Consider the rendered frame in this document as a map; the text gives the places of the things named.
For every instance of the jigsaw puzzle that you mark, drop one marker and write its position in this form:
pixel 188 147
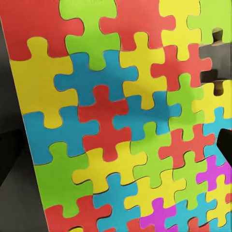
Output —
pixel 122 133

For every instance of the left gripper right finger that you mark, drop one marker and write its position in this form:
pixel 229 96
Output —
pixel 224 143

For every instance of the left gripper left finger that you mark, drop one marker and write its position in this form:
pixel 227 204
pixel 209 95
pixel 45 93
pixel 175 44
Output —
pixel 12 144

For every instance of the desk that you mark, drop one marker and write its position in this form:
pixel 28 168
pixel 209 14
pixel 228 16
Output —
pixel 21 208

